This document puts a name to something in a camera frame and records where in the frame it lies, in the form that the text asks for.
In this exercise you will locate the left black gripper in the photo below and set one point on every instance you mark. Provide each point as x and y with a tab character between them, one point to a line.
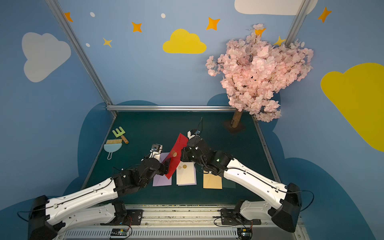
163	167

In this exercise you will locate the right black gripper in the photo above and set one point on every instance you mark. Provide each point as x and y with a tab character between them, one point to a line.
185	154

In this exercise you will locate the red envelope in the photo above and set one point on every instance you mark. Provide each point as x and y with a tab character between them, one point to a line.
174	157

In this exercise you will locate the lilac envelope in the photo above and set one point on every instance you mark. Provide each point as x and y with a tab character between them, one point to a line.
160	181
195	177

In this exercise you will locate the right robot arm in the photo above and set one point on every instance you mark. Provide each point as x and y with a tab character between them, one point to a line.
282	203

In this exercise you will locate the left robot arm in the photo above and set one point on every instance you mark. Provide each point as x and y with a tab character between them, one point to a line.
47	216

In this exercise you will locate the tan kraft envelope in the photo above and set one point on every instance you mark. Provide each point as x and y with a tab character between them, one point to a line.
212	182

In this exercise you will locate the dark green envelope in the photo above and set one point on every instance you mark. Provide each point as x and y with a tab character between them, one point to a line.
228	184

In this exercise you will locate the blue toy brush dustpan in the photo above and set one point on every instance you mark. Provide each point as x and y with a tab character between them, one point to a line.
112	146

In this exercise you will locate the green toy rake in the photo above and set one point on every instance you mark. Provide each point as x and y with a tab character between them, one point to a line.
119	133

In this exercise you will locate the left controller board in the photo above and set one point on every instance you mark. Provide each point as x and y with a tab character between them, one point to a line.
119	233

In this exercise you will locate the controller board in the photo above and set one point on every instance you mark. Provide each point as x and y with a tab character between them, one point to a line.
119	233
244	234

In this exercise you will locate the right controller board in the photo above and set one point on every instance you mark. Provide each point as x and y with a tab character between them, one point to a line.
244	234

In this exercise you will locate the pink blossom artificial tree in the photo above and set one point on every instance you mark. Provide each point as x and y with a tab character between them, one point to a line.
255	70

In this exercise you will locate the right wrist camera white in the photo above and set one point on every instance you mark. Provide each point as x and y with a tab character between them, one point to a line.
194	133

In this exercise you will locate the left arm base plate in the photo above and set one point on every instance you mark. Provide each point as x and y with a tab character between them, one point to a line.
130	218

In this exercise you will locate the aluminium front rail base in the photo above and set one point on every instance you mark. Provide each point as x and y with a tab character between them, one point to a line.
185	222

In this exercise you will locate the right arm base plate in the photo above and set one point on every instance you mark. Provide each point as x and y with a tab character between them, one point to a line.
229	217

